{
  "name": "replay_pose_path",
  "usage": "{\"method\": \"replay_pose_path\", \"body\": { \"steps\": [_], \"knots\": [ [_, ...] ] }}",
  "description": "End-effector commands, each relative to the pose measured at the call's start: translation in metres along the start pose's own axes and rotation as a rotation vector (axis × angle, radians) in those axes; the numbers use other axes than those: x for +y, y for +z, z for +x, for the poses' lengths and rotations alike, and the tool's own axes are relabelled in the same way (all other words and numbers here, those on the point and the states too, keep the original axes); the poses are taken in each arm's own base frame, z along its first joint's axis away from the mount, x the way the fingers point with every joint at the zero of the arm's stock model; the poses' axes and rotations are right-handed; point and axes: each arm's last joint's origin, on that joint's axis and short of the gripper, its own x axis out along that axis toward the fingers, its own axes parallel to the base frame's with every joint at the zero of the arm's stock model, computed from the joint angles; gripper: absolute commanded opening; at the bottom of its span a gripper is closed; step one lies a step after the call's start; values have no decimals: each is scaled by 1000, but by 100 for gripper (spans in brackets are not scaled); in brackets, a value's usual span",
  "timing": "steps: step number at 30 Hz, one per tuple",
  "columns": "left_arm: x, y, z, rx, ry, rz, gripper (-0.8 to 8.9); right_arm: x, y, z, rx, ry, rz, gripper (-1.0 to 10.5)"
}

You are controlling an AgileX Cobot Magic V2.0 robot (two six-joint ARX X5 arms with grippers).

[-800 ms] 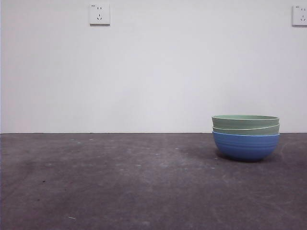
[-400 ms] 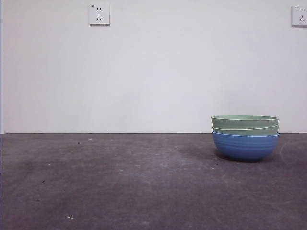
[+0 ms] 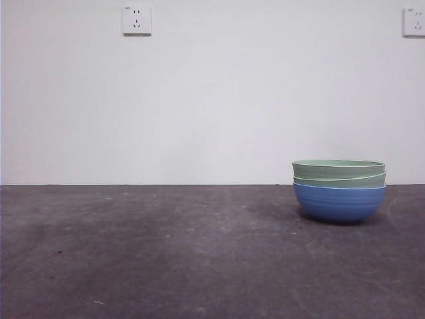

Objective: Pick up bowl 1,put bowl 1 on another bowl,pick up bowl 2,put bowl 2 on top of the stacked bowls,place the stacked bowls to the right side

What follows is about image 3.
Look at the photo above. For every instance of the white wall socket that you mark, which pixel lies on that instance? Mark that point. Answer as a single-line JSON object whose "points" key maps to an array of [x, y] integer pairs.
{"points": [[137, 20], [414, 22]]}

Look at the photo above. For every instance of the blue ribbed bowl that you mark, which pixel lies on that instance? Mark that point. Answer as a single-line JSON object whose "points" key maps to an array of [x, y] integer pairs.
{"points": [[339, 204]]}

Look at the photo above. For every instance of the green ribbed bowl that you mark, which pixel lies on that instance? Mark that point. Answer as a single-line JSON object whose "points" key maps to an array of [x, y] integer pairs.
{"points": [[338, 183], [338, 169]]}

